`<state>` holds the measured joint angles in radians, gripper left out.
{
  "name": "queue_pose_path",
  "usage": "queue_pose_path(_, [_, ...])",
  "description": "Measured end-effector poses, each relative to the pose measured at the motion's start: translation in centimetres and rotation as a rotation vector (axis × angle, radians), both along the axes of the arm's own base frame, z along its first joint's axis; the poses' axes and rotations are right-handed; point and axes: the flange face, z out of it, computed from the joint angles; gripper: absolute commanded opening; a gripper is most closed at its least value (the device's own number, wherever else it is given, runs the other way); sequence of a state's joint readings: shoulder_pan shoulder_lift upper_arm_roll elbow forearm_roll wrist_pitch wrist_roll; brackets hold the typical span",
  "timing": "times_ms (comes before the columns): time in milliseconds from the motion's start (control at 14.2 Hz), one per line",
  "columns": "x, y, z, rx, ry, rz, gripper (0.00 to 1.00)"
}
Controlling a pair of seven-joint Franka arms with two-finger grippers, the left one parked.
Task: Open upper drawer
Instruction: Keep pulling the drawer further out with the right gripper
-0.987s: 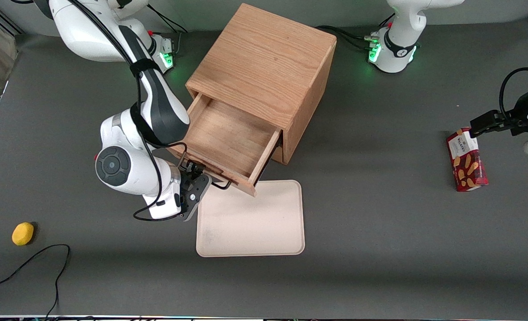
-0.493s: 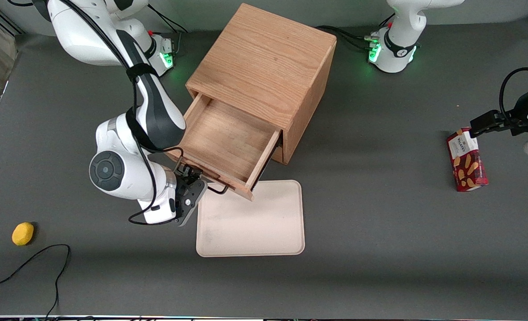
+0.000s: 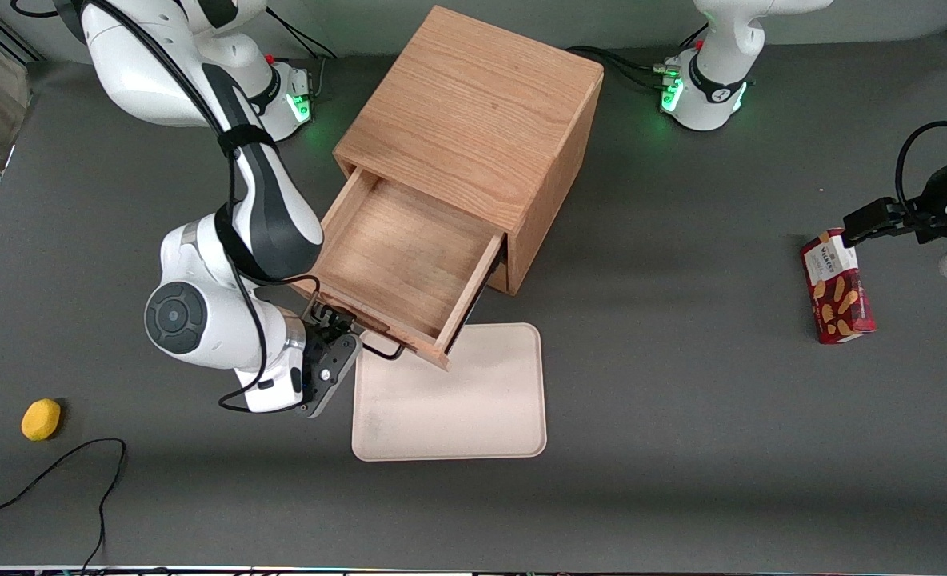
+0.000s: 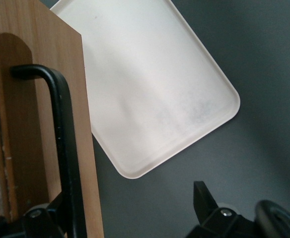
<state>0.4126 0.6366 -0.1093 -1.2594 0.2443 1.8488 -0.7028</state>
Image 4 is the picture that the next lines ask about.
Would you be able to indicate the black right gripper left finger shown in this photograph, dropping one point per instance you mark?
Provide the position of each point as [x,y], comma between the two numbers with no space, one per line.
[43,223]

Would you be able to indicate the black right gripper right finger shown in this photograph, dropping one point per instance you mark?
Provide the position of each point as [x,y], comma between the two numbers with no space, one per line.
[209,218]

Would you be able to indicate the beige rectangular tray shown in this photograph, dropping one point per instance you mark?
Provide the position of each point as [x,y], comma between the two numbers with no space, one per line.
[147,86]

